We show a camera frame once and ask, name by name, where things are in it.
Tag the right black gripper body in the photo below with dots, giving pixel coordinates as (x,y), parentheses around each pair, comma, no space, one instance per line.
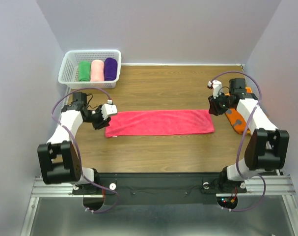
(220,104)

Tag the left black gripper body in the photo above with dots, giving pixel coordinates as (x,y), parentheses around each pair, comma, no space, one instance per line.
(95,117)

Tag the pink microfiber towel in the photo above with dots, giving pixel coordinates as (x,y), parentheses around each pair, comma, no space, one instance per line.
(160,123)

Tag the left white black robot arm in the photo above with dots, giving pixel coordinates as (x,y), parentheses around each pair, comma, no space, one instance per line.
(59,158)

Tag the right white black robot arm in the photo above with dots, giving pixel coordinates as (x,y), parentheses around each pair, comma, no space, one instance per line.
(267,147)

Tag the orange towel with blue spots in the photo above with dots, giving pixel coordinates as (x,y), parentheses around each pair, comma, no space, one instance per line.
(237,120)

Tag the white plastic basket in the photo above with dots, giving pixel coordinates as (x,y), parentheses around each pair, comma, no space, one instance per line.
(68,73)

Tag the light pink rolled towel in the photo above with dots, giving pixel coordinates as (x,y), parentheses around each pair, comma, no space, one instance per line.
(97,71)

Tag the green rolled towel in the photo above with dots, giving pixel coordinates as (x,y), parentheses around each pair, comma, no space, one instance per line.
(84,69)

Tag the purple rolled towel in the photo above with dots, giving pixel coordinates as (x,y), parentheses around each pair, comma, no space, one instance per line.
(110,69)

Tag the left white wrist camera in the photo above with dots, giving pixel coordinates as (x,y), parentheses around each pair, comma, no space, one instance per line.
(108,109)

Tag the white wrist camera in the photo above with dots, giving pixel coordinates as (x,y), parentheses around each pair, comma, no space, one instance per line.
(216,87)
(108,109)

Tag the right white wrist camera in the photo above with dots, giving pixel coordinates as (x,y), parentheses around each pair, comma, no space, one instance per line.
(216,87)

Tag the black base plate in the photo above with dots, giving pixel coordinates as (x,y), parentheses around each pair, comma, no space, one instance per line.
(170,198)

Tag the aluminium frame rail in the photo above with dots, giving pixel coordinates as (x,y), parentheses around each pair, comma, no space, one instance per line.
(182,184)

